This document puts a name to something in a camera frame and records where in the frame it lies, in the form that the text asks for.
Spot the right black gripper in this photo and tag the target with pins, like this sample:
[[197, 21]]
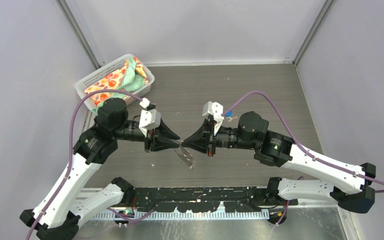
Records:
[[203, 140]]

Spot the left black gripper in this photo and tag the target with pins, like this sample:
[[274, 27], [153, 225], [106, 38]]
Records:
[[155, 138]]

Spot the metal keyring holder plate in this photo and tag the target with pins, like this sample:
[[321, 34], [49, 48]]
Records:
[[184, 155]]

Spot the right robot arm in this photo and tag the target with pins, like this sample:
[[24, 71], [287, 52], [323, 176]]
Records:
[[341, 183]]

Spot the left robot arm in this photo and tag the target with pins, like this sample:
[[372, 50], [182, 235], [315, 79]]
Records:
[[60, 215]]

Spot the blue tagged key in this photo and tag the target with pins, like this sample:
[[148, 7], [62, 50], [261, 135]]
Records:
[[229, 116]]

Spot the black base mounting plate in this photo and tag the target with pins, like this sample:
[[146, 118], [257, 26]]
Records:
[[243, 199]]

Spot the colourful patterned cloth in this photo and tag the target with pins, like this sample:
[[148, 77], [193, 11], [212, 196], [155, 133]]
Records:
[[122, 81]]

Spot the white plastic basket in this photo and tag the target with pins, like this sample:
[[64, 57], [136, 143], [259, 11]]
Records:
[[119, 76]]

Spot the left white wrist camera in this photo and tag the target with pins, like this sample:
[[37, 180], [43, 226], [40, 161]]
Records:
[[149, 120]]

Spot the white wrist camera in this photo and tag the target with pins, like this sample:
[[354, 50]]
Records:
[[149, 120], [215, 110]]

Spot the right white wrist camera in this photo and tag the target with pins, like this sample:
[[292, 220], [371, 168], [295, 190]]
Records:
[[215, 110]]

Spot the white slotted cable duct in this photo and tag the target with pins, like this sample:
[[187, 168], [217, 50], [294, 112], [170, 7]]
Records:
[[263, 214]]

